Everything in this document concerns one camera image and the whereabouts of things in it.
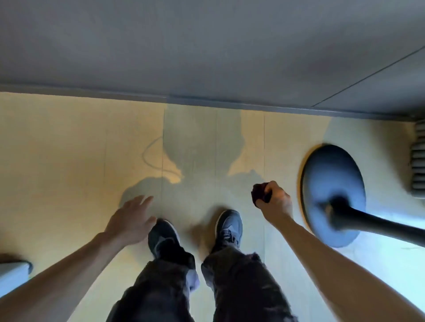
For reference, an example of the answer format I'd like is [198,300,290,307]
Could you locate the dark grey shoe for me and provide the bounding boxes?
[213,209,243,250]
[148,218,182,260]

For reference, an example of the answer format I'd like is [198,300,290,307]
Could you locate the person's left hand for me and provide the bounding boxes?
[104,195,157,247]

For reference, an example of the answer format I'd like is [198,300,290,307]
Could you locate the black round-base stand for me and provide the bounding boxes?
[300,144,425,249]

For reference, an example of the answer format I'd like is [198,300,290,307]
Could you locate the grey baseboard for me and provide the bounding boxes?
[0,84,416,122]

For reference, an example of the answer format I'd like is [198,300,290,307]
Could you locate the dark grey trousers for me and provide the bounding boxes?
[106,244,298,322]

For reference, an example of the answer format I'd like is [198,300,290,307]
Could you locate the person's right forearm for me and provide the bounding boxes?
[266,214,425,322]

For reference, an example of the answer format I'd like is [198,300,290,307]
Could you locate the dark red small object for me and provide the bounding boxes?
[251,183,273,208]

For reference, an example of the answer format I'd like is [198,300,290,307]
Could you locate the person's right hand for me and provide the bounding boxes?
[255,180,294,227]

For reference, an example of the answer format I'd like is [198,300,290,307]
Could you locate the dark grey right shoe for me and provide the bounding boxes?
[213,209,243,250]

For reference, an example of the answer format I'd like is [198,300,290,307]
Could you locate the white box-shaped object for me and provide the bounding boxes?
[0,260,33,298]

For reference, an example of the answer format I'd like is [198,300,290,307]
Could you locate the dark grey left shoe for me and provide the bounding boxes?
[148,218,182,260]

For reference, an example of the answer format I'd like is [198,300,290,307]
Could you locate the person's left forearm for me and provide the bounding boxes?
[0,232,125,322]

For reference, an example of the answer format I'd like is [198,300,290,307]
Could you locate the grey ribbed radiator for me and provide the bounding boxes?
[410,119,425,200]

